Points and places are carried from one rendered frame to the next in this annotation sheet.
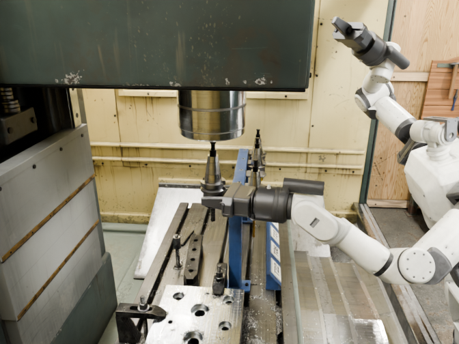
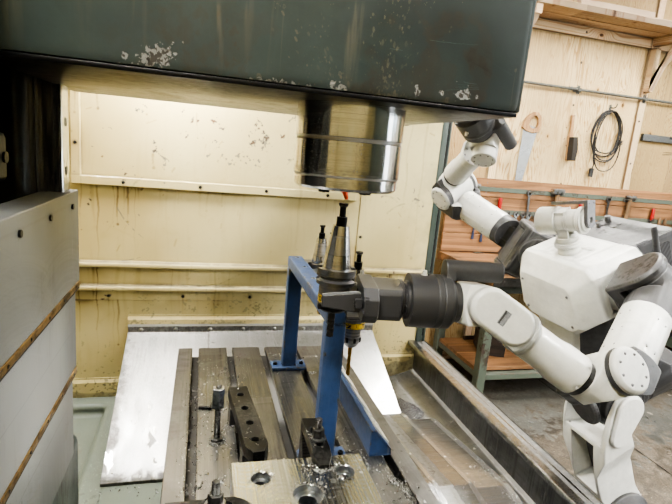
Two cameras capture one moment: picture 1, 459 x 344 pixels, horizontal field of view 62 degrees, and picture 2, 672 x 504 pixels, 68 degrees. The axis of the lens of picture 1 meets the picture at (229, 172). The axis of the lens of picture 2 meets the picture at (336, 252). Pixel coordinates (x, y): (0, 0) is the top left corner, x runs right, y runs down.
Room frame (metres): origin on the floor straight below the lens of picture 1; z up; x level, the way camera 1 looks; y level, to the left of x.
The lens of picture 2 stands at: (0.16, 0.32, 1.52)
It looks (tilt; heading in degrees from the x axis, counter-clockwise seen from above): 11 degrees down; 339
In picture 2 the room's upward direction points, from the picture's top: 5 degrees clockwise
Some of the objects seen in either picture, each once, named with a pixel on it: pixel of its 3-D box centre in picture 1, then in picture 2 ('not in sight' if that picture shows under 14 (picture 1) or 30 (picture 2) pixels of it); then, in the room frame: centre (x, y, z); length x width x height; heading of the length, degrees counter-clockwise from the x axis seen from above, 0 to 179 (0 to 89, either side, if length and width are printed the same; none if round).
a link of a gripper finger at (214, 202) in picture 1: (212, 203); (341, 301); (0.84, 0.04, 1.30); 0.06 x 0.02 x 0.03; 74
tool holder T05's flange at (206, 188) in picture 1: (212, 185); (336, 275); (0.88, 0.04, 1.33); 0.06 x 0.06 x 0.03
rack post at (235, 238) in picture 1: (235, 248); (328, 392); (1.02, -0.02, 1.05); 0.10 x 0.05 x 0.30; 85
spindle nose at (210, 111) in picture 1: (212, 107); (348, 148); (0.88, 0.04, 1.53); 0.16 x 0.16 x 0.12
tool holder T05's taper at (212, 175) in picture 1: (212, 168); (339, 246); (0.88, 0.04, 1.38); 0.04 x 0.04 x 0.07
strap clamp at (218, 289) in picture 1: (219, 284); (315, 453); (0.93, 0.03, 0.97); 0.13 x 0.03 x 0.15; 175
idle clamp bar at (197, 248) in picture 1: (193, 262); (246, 428); (1.11, 0.12, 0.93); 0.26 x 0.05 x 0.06; 0
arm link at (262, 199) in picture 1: (251, 201); (395, 297); (0.85, -0.05, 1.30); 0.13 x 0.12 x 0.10; 164
